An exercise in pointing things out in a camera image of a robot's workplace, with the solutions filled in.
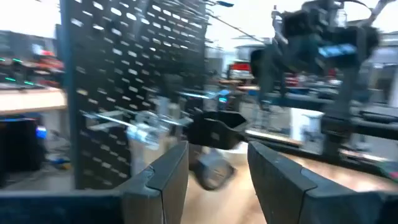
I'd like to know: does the black aluminium table frame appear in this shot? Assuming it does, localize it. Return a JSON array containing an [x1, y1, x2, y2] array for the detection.
[[245, 129, 398, 178]]

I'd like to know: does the double-prong metal pegboard hook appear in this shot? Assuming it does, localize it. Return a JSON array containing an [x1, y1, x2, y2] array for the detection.
[[177, 89, 231, 102], [80, 108, 193, 131]]

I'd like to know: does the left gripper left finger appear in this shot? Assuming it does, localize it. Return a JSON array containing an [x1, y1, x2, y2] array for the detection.
[[114, 141, 190, 224]]

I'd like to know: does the wooden background desk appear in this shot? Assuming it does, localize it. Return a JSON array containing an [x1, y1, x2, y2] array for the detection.
[[0, 88, 68, 116]]

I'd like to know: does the black metal pegboard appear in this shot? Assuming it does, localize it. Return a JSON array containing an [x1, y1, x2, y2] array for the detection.
[[60, 0, 210, 190]]

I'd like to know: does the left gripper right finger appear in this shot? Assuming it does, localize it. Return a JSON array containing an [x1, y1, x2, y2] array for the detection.
[[248, 141, 374, 224]]

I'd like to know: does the black plastic pegboard bin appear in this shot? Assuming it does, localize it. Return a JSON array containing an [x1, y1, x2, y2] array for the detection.
[[186, 110, 249, 151]]

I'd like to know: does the white cylindrical device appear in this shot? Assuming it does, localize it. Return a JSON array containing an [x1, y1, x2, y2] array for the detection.
[[289, 107, 325, 144]]

